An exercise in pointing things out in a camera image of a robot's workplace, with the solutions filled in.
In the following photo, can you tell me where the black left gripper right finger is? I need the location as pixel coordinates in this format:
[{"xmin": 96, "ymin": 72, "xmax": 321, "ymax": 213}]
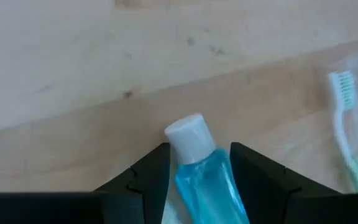
[{"xmin": 229, "ymin": 142, "xmax": 343, "ymax": 224}]

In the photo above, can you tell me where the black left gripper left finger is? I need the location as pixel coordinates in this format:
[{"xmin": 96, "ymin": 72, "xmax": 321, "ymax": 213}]
[{"xmin": 94, "ymin": 142, "xmax": 171, "ymax": 224}]

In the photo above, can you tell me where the blue mouthwash bottle white cap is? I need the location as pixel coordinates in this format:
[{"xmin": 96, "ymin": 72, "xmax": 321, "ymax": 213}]
[{"xmin": 163, "ymin": 113, "xmax": 250, "ymax": 224}]

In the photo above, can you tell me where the green white toothbrush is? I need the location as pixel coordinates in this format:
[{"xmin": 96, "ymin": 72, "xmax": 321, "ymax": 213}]
[{"xmin": 325, "ymin": 51, "xmax": 358, "ymax": 194}]

